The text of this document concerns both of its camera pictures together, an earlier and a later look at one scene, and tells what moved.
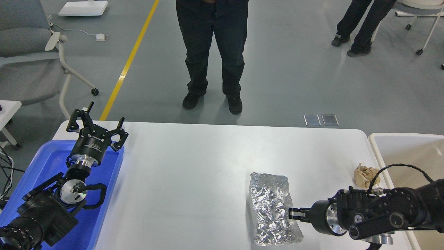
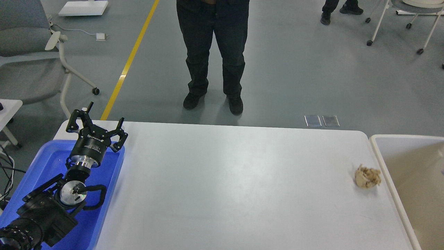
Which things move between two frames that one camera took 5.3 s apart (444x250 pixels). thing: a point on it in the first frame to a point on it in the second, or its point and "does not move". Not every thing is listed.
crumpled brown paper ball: (363, 176) does not move
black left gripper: (93, 143) does not move
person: (366, 33) to (350, 7)
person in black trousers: (197, 19) does not move
